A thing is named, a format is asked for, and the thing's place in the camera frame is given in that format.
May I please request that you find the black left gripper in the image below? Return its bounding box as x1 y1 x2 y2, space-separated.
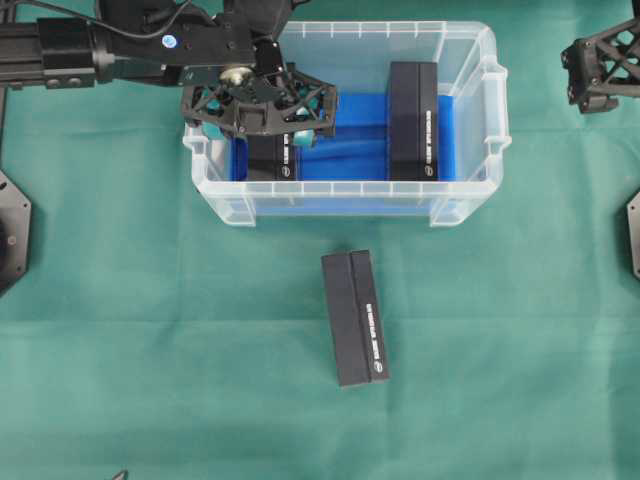
181 63 338 148

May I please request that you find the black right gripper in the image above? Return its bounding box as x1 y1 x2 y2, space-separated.
561 17 639 114

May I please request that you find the black RealSense box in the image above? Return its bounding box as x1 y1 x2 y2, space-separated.
321 250 391 387
247 134 299 182
388 61 439 182

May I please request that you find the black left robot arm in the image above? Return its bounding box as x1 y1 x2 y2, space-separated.
1 1 338 139

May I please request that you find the black right robot arm base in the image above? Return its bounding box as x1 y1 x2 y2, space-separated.
626 191 640 280

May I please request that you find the black left robot arm base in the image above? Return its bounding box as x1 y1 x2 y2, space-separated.
0 172 32 295

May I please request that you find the blue cloth case liner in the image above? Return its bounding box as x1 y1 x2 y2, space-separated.
220 93 456 216

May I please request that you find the clear plastic storage case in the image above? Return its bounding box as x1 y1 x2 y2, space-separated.
183 21 511 227

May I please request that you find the green table cloth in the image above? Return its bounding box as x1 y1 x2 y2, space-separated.
1 1 639 479

